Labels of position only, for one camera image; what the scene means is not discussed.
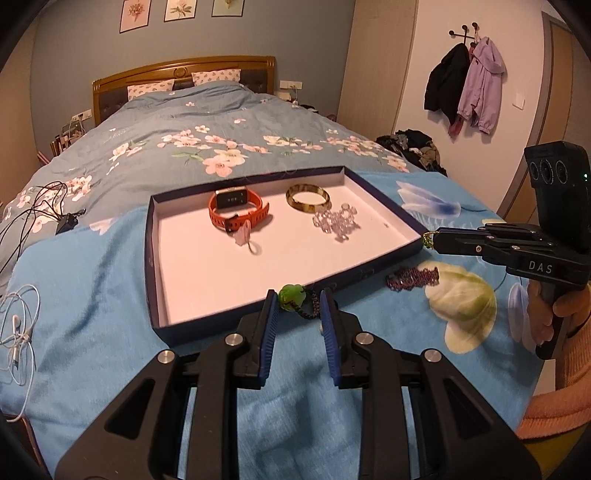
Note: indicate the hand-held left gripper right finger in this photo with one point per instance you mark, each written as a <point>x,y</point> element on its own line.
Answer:
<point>330,341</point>

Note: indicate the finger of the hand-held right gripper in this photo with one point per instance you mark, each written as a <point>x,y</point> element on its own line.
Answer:
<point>517,230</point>
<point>466,249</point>

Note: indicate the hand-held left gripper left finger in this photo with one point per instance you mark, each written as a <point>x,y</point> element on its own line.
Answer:
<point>272,332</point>

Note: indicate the dark blue cardboard box tray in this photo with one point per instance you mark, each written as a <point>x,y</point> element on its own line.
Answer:
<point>198,277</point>

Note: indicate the pink stone pendant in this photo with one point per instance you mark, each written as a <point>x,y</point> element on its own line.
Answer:
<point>244,234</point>

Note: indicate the orange smart watch band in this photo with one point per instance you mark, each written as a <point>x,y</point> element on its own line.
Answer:
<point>258,210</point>

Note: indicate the amber bangle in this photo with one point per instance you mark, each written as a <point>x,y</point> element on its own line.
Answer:
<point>307,210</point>

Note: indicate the person's right forearm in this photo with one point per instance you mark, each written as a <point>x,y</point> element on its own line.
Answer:
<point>568,383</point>

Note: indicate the person's right hand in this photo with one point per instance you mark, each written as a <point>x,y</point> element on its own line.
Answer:
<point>570,302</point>

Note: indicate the wooden room door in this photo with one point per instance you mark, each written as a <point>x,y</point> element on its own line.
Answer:
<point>554,92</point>

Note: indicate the dark clothes pile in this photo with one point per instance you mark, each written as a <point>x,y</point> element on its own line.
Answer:
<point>415,147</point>

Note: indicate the purple hooded jacket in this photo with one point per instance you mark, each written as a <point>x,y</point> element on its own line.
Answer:
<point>485,87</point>

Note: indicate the black jacket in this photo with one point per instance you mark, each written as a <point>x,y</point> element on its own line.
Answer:
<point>445,83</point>

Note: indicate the blue flower print blanket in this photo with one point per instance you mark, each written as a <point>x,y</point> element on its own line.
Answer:
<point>92,300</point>

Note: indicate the beige wardrobe beside coat rack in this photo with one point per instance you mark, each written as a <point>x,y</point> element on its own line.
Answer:
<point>374,69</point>

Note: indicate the nightstand with small items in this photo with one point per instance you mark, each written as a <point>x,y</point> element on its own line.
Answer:
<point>304,107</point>

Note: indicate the olive cloth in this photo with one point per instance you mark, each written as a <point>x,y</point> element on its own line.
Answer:
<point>554,457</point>

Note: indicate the blue floral duvet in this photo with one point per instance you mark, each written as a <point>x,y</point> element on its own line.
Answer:
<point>184,120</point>

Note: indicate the patterned white pillow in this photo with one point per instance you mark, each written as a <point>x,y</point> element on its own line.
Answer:
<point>150,88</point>
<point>214,76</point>

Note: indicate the wooden bed headboard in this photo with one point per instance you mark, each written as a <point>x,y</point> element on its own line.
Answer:
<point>184,69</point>

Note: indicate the bedside clutter of bottles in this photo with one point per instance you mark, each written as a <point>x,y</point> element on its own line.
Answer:
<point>67,134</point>

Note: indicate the beige wardrobe beside window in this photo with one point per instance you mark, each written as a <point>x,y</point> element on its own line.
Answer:
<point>16,138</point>

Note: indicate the framed green leaf picture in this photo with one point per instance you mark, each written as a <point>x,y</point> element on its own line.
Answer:
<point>227,7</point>

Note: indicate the framed pink flower picture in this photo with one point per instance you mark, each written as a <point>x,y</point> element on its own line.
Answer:
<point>135,14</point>

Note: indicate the white light switch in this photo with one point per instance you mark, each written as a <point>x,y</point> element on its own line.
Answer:
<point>519,99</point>

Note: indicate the black wall coat rack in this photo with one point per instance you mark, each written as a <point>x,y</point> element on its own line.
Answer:
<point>464,31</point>

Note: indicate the white wall socket panel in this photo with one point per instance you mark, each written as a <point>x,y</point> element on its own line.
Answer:
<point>290,84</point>
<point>82,114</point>

